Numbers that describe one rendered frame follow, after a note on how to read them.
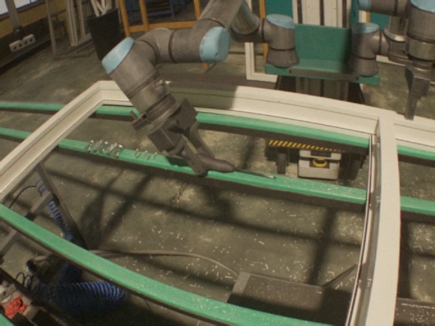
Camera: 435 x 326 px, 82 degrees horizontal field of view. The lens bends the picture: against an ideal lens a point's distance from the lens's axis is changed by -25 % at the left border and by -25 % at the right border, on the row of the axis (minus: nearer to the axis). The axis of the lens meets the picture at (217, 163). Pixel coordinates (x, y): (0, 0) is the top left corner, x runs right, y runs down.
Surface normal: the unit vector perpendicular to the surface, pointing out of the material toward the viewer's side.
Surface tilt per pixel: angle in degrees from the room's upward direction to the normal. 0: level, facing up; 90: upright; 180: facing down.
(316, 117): 90
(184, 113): 59
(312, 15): 90
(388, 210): 0
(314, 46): 90
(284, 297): 0
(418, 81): 90
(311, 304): 0
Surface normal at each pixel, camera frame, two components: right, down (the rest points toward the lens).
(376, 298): -0.11, -0.78
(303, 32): -0.26, 0.62
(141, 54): 0.74, -0.33
